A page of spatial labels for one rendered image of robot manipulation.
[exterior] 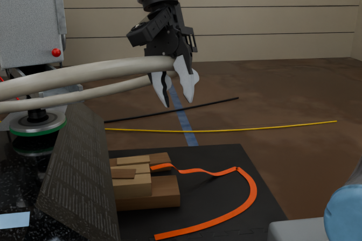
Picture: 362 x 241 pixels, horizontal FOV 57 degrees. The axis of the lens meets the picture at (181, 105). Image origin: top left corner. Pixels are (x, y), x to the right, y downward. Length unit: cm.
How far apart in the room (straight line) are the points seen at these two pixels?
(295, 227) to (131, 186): 145
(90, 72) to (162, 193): 175
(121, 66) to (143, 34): 7
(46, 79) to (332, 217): 45
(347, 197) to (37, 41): 112
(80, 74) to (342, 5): 691
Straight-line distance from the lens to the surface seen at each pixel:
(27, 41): 132
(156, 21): 61
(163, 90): 66
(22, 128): 143
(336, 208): 48
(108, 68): 56
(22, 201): 108
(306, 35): 703
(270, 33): 670
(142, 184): 217
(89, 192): 129
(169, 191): 226
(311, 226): 89
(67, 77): 55
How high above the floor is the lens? 139
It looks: 20 degrees down
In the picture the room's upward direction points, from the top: straight up
